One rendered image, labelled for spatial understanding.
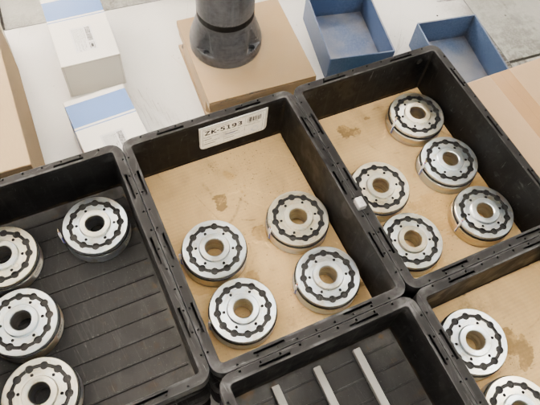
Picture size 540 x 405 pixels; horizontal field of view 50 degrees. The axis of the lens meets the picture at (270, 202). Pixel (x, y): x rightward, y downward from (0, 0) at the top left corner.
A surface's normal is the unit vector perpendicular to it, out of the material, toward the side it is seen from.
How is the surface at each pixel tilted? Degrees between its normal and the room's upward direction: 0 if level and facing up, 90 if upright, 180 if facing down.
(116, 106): 0
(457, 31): 90
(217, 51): 74
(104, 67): 90
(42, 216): 0
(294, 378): 0
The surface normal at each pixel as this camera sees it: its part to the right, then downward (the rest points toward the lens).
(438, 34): 0.27, 0.85
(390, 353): 0.07, -0.49
